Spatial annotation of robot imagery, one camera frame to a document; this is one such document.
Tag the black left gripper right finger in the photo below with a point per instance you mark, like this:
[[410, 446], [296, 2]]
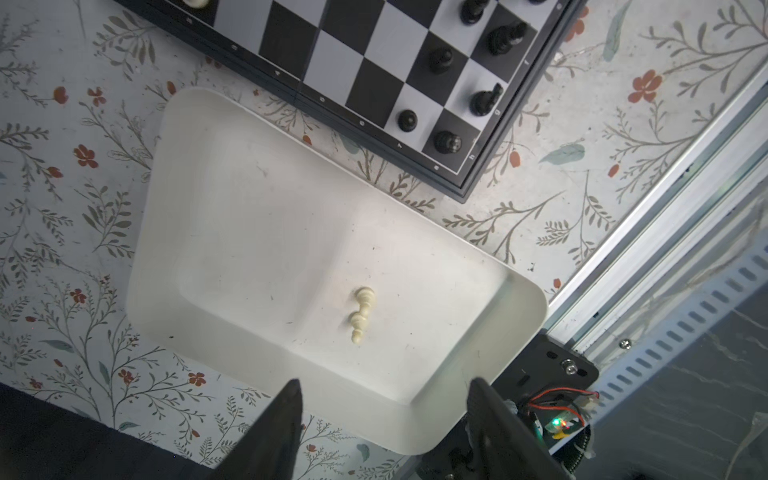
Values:
[[503, 447]]

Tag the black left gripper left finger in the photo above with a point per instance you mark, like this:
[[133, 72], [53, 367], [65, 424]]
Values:
[[268, 450]]

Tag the white chess piece in tray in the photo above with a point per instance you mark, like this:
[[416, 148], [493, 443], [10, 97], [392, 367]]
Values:
[[366, 299], [359, 323]]

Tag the black white chess board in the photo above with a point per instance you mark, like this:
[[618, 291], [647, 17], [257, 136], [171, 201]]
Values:
[[430, 86]]

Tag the white plastic tray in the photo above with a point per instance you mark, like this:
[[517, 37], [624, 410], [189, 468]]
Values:
[[252, 247]]

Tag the white vented cable duct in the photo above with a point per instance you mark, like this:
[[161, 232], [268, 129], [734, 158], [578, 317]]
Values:
[[698, 313]]

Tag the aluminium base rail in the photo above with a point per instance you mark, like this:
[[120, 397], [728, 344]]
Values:
[[719, 169]]

